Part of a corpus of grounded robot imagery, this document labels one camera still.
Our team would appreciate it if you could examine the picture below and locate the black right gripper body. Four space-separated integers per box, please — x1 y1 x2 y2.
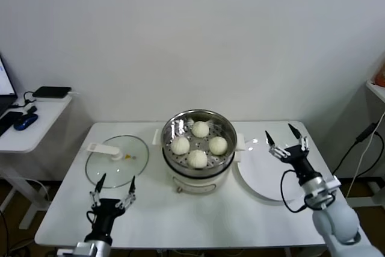
282 145 319 184

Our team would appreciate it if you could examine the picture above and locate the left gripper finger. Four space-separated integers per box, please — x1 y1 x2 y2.
88 173 106 208
116 175 137 209

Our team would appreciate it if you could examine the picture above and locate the orange object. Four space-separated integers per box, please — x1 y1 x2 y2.
374 58 385 87

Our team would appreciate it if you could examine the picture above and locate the white laptop desk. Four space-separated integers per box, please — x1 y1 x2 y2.
0 94 75 230

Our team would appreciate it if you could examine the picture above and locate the black power adapter cable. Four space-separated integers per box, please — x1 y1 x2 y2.
332 122 379 176

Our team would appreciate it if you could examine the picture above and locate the blue computer mouse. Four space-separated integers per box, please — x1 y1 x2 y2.
13 113 39 131

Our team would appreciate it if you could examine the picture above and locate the black smartphone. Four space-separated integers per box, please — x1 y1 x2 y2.
0 111 24 137

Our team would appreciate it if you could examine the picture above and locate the white electric cooker pot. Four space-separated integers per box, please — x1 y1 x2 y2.
153 129 247 194

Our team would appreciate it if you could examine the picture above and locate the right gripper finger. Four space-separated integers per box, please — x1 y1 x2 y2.
288 123 310 152
265 130 290 159

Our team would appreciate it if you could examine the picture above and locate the white steamed baozi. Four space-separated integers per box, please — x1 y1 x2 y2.
187 149 208 169
171 135 191 155
192 120 210 138
209 136 228 155

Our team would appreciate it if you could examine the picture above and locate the white round plate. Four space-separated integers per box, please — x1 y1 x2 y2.
236 138 307 202

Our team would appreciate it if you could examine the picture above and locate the glass pot lid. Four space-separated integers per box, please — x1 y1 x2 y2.
85 135 150 190

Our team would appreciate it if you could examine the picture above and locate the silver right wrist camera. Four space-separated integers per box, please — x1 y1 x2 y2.
324 175 342 191

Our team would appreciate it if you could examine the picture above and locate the thin black desk cable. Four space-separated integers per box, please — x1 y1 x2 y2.
10 90 39 110

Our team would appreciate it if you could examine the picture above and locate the black laptop lit screen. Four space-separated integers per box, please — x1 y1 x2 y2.
0 52 19 119

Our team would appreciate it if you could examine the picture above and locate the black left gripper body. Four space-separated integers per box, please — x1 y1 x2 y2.
84 199 126 241

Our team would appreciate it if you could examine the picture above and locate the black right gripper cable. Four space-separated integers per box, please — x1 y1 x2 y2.
280 170 307 213

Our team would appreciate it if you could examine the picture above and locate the black flat hard drive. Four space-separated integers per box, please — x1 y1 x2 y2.
32 86 72 99

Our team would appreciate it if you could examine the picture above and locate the white shelf board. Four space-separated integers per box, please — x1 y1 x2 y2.
365 79 385 103

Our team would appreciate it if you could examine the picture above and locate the white desk foot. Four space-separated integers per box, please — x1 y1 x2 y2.
345 181 380 209

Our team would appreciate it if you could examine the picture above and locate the stainless steel steamer basket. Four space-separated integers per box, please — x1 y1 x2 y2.
161 108 238 179

